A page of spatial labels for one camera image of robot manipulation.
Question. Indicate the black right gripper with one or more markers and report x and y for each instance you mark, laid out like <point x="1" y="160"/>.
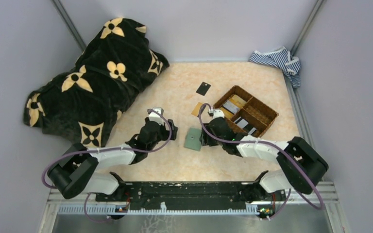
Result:
<point x="206" y="140"/>

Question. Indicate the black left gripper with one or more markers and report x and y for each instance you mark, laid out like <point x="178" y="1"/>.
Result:
<point x="167" y="133"/>

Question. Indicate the green card holder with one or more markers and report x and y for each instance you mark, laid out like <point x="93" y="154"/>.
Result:
<point x="192" y="140"/>

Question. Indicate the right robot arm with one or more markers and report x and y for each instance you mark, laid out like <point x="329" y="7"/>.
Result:
<point x="301" y="167"/>

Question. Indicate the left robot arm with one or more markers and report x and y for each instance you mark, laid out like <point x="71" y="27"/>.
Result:
<point x="79" y="170"/>

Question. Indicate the white card with black stripe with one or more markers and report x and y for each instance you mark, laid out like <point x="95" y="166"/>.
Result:
<point x="241" y="122"/>

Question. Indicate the silver card in basket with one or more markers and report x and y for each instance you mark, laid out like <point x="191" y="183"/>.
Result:
<point x="231" y="107"/>

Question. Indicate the gold card on table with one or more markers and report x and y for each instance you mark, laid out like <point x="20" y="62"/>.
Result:
<point x="195" y="112"/>

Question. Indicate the black card on table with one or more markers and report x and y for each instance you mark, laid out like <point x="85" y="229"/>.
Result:
<point x="203" y="88"/>

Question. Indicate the woven wicker divided basket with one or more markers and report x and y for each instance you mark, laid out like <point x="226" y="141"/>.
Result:
<point x="255" y="112"/>

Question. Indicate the black floral blanket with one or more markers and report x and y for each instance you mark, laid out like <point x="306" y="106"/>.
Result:
<point x="83" y="105"/>

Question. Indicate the blue striped cloth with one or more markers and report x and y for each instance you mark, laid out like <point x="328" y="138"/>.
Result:
<point x="282" y="59"/>

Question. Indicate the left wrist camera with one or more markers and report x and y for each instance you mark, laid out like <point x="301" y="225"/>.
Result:
<point x="155" y="115"/>

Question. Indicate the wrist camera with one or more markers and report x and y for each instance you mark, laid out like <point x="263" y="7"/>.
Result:
<point x="155" y="115"/>
<point x="216" y="113"/>

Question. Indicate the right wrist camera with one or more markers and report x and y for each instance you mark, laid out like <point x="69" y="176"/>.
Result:
<point x="216" y="113"/>

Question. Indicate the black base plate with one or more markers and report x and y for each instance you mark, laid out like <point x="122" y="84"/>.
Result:
<point x="190" y="195"/>

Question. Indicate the aluminium frame rail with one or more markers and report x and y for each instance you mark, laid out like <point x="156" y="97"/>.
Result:
<point x="324" y="199"/>

